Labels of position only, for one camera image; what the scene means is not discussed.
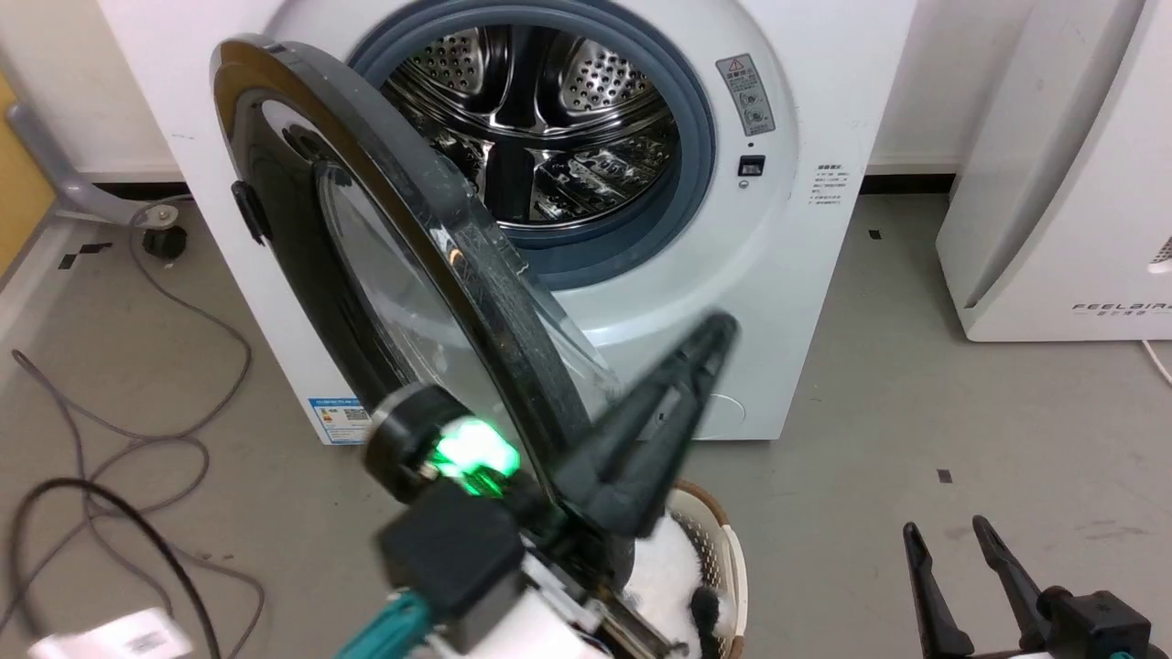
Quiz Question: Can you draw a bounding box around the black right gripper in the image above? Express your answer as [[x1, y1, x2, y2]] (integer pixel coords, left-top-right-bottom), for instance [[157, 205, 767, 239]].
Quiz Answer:
[[902, 514, 1156, 659]]

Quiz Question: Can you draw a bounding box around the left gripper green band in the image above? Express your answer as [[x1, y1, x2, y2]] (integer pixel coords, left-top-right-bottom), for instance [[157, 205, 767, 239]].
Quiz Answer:
[[364, 313, 741, 593]]

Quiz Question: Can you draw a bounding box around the black round washing machine door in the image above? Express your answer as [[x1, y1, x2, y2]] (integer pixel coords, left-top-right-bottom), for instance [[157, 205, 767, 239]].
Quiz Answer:
[[209, 35, 642, 587]]

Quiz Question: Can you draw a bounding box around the white front-load washing machine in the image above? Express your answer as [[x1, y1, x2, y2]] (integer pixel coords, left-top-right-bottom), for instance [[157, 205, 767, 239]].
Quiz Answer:
[[96, 0, 918, 448]]

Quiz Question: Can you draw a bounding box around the grey rubber door gasket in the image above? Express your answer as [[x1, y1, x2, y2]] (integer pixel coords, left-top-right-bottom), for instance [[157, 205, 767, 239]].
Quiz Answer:
[[348, 0, 717, 291]]

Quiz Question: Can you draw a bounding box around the steel washing machine drum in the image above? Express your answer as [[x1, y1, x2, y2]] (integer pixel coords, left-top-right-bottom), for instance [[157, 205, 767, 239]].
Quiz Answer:
[[380, 25, 681, 230]]

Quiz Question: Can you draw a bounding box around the white fluffy cloth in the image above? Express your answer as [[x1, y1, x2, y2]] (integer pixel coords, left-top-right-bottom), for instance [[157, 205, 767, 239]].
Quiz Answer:
[[623, 517, 736, 659]]

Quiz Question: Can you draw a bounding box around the white laundry basket brown rim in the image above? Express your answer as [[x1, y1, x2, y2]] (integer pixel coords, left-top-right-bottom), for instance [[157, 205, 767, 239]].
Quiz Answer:
[[632, 480, 751, 659]]

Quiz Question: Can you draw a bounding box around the black item in basket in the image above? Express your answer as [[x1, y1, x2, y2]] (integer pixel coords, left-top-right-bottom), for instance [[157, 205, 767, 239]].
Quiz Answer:
[[689, 586, 722, 659]]

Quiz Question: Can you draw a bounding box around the blue energy label sticker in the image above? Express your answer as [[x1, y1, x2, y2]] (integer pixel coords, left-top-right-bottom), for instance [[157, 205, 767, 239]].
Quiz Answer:
[[308, 395, 373, 448]]

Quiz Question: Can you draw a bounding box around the grey warning sticker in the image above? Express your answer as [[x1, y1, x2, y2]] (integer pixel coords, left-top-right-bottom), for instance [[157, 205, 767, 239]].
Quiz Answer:
[[715, 53, 777, 137]]

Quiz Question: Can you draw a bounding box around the white air purifier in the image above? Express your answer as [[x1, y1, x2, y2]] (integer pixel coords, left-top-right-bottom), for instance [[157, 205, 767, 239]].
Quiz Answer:
[[935, 0, 1172, 343]]

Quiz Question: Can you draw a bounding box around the black caster wheel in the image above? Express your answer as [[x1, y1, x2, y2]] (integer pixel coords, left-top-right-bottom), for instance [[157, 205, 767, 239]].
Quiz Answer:
[[141, 224, 190, 260]]

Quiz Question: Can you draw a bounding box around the white power adapter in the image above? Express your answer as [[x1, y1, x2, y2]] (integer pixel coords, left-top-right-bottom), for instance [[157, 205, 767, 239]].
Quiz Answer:
[[26, 607, 195, 659]]

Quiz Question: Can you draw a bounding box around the grey cart leg with caster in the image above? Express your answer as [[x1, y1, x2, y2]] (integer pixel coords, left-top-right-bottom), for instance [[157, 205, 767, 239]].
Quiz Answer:
[[4, 102, 180, 230]]

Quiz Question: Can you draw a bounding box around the yellow wooden panel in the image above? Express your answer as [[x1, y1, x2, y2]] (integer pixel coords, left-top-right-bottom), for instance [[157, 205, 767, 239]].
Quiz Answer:
[[0, 71, 58, 278]]

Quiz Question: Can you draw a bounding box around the white power cord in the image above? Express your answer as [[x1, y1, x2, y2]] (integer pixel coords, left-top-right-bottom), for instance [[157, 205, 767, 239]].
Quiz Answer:
[[1139, 340, 1172, 387]]

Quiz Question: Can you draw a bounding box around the grey floor cable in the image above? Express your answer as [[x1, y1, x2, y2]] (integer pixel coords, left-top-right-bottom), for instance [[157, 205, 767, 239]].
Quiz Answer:
[[0, 206, 268, 659]]

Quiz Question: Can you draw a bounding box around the black floor cable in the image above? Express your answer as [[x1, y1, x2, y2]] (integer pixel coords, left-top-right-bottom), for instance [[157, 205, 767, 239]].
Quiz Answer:
[[5, 478, 223, 659]]

